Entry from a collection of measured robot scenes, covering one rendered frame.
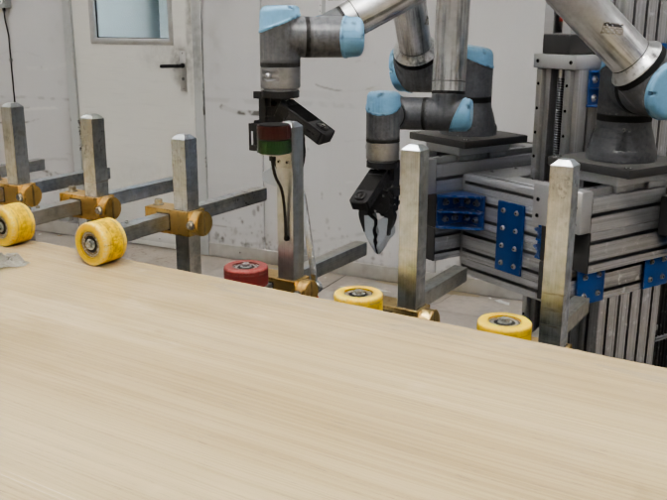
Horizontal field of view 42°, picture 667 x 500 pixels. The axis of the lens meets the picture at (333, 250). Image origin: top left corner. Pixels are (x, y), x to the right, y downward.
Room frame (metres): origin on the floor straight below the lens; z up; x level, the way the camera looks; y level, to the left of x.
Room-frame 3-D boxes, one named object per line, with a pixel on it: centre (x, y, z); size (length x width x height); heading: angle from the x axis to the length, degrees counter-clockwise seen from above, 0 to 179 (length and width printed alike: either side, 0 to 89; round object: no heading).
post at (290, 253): (1.54, 0.08, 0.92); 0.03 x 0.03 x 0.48; 58
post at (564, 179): (1.28, -0.35, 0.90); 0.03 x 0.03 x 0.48; 58
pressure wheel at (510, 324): (1.20, -0.25, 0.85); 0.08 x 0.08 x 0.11
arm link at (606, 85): (1.88, -0.63, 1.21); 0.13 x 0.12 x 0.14; 9
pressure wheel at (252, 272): (1.49, 0.16, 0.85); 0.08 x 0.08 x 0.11
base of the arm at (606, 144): (1.89, -0.63, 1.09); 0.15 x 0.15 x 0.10
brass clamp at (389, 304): (1.42, -0.11, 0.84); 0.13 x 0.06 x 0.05; 58
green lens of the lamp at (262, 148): (1.50, 0.10, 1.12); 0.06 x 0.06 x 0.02
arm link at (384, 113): (1.92, -0.11, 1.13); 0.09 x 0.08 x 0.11; 164
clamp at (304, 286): (1.55, 0.10, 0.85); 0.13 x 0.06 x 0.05; 58
